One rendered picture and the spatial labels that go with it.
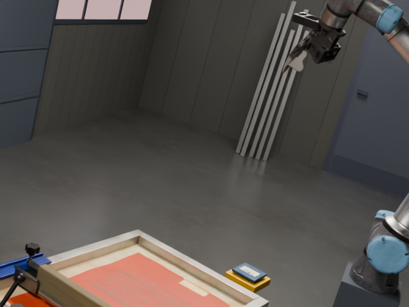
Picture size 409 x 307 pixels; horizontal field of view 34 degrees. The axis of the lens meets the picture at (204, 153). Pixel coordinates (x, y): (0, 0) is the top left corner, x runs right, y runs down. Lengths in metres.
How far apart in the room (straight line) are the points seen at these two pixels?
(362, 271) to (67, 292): 0.89
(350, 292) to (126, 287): 0.70
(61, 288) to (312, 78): 6.33
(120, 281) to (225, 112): 6.19
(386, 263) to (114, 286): 0.85
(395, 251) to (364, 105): 6.04
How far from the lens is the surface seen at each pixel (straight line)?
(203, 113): 8.37
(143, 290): 2.19
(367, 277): 2.09
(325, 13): 1.89
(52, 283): 1.97
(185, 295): 2.24
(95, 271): 2.24
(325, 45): 1.94
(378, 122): 7.90
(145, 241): 2.47
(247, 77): 8.15
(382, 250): 1.92
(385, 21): 1.84
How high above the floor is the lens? 2.00
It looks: 16 degrees down
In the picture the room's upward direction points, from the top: 15 degrees clockwise
